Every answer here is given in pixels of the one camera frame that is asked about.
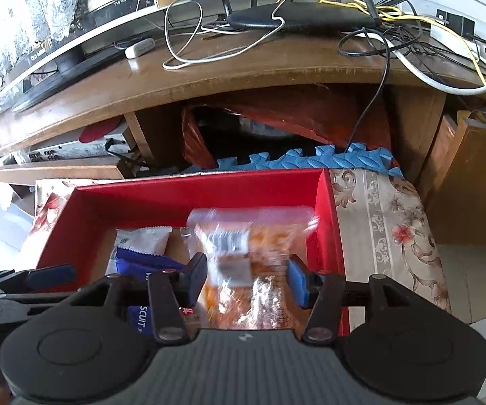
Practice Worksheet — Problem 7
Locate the yellow cable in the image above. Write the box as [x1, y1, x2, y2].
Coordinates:
[277, 0, 486, 136]

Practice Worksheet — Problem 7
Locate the blue foam mat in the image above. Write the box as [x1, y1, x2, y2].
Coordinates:
[215, 143, 406, 178]

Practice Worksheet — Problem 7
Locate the thick white cable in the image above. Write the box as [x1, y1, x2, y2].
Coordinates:
[344, 29, 486, 96]

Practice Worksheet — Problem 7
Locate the wooden cabinet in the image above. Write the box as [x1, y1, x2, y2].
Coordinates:
[416, 110, 486, 245]

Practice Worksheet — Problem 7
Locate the small white device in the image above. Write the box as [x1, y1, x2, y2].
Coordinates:
[125, 38, 156, 58]

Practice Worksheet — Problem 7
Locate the black cable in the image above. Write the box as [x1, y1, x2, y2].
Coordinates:
[338, 29, 391, 153]

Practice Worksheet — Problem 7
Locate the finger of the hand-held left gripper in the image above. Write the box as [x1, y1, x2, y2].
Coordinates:
[0, 264, 77, 294]
[0, 290, 81, 305]

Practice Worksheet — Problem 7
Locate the red cardboard box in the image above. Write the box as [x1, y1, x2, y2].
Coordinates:
[35, 168, 351, 338]

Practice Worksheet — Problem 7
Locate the black power adapter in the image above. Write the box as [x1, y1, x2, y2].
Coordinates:
[436, 8, 475, 36]

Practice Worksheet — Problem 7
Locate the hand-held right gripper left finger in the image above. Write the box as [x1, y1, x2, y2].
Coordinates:
[59, 253, 208, 343]

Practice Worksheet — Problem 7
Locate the thin white cable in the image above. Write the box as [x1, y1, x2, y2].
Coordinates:
[163, 0, 286, 70]

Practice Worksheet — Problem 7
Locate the floral tablecloth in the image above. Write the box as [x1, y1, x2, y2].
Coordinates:
[30, 169, 452, 330]

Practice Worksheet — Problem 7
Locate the silver white snack packet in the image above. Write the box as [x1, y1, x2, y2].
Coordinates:
[105, 227, 173, 277]

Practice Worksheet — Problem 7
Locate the wooden TV stand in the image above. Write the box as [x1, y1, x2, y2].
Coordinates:
[0, 0, 486, 245]

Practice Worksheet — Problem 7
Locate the red orange bag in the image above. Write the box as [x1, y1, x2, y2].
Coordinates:
[181, 88, 391, 169]

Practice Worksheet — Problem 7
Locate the orange snack packet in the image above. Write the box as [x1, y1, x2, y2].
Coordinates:
[187, 207, 320, 332]

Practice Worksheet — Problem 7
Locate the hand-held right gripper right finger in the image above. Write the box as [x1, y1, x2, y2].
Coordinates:
[287, 255, 414, 344]

